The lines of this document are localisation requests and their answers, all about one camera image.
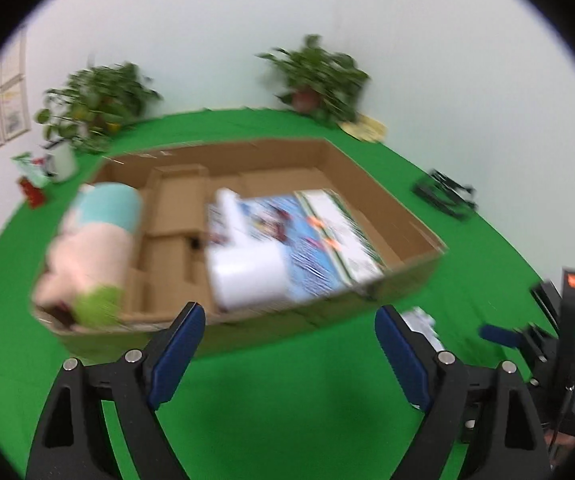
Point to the white enamel mug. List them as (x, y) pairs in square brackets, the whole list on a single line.
[(63, 160)]

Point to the green and white book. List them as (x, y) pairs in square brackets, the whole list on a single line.
[(352, 240)]

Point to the green snack packet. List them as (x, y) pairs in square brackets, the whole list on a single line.
[(32, 172)]

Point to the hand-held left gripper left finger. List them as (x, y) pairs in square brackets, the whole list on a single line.
[(177, 355)]

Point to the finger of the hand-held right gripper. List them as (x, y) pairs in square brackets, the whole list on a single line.
[(497, 333)]

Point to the bushy potted plant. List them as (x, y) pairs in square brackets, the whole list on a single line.
[(102, 95)]

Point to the black plastic rack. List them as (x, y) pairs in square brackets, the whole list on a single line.
[(445, 195)]

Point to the yellow cloth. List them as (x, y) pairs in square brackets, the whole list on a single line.
[(365, 129)]

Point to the long cardboard box with inserts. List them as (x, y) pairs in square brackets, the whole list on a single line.
[(267, 160)]

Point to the potted plant in red pot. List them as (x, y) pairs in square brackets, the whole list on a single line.
[(317, 75)]

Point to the white printed packet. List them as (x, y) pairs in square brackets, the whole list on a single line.
[(425, 325)]

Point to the blue illustrated comic book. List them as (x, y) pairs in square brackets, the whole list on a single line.
[(302, 250)]

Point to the red can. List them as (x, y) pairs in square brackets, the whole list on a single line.
[(34, 195)]

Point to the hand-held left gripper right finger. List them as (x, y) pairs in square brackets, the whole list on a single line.
[(402, 360)]

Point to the white plastic bottle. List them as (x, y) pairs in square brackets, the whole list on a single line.
[(247, 275)]

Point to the pink teal green plush roll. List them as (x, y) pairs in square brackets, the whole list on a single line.
[(97, 255)]

